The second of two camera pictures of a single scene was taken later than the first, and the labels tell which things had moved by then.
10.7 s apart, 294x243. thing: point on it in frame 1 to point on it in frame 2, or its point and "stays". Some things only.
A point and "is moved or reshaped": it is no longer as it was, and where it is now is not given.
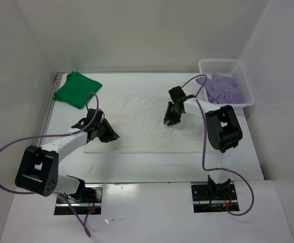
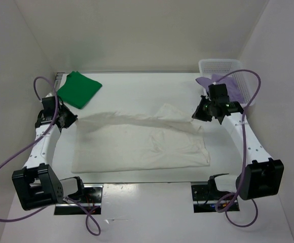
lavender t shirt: [222, 89] stays
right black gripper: [173, 120] to [198, 114]
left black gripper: [111, 135] to [72, 118]
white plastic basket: [229, 67] stays
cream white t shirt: [138, 120] is moved or reshaped
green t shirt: [75, 90] stays
